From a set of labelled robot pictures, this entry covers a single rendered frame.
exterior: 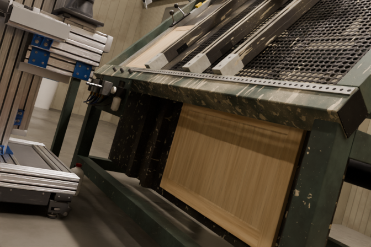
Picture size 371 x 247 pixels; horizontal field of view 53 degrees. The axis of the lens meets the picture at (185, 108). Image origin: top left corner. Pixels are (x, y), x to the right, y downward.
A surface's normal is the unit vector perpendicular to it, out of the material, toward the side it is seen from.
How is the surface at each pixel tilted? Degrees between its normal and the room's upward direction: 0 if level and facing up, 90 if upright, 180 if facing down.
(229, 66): 90
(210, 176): 90
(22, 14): 90
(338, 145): 90
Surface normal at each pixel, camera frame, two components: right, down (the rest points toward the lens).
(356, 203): -0.79, -0.24
